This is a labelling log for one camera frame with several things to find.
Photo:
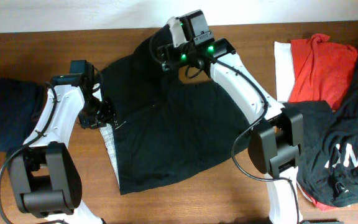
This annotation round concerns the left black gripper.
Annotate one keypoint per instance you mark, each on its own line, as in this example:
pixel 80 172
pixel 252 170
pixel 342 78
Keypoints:
pixel 96 116

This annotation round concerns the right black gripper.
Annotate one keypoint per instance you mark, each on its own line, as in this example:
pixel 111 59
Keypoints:
pixel 165 58

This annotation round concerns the black shorts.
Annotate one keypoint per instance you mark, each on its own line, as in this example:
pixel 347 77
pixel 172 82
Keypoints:
pixel 164 131

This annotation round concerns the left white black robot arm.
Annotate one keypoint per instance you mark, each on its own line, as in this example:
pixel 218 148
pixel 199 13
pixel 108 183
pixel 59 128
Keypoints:
pixel 43 176

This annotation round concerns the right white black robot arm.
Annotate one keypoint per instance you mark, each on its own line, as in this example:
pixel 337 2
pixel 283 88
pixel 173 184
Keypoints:
pixel 275 131

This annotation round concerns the folded navy blue garment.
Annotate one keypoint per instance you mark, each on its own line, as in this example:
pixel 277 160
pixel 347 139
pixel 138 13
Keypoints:
pixel 21 103

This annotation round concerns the white garment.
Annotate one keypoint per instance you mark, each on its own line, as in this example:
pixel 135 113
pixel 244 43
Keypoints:
pixel 284 71

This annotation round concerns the red garment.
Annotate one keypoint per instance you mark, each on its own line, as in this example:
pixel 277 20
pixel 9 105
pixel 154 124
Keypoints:
pixel 323 70

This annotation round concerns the black printed t-shirt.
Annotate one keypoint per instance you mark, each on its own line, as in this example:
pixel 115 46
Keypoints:
pixel 328 169

